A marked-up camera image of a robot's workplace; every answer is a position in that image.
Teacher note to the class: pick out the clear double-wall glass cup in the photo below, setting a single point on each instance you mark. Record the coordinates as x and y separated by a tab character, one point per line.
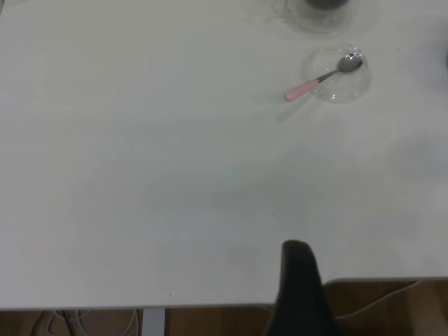
315	24

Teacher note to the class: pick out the clear round glass lid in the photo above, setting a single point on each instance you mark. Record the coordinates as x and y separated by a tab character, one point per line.
344	91

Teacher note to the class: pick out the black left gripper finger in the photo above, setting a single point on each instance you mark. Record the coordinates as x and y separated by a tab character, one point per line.
297	290

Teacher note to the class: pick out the grey metal table leg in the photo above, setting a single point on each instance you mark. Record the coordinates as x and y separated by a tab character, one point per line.
154	322

